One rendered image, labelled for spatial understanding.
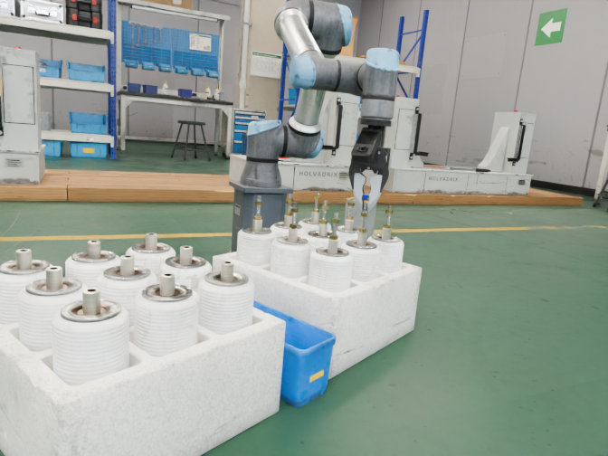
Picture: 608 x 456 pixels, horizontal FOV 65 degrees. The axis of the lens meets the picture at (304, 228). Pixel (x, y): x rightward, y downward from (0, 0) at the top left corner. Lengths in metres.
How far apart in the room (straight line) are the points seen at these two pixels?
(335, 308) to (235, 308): 0.26
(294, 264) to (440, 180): 3.02
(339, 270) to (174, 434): 0.47
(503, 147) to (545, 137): 2.30
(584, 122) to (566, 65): 0.77
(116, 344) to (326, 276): 0.50
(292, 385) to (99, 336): 0.41
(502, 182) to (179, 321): 3.99
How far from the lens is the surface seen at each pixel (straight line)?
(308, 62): 1.16
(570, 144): 6.76
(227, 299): 0.80
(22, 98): 3.09
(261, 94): 7.60
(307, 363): 0.92
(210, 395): 0.80
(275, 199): 1.68
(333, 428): 0.92
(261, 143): 1.67
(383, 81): 1.11
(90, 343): 0.68
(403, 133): 3.83
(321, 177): 3.43
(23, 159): 3.05
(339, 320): 1.02
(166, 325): 0.74
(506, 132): 4.73
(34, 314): 0.79
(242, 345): 0.80
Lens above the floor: 0.52
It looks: 12 degrees down
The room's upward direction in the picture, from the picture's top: 5 degrees clockwise
